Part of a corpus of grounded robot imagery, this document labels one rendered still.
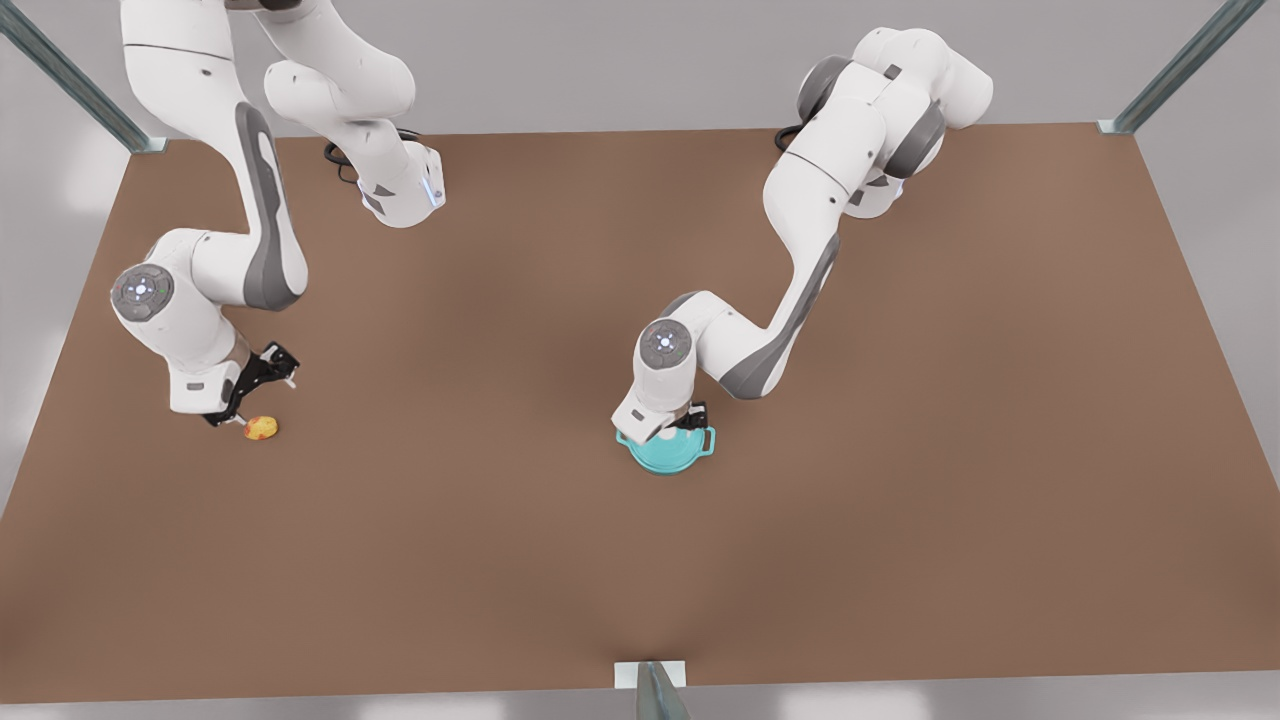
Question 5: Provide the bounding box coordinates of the silver frame post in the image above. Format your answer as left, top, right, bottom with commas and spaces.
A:
1097, 0, 1267, 136
0, 0, 167, 154
614, 660, 690, 720

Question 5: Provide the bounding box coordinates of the teal pot with handles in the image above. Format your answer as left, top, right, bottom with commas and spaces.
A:
615, 424, 718, 477

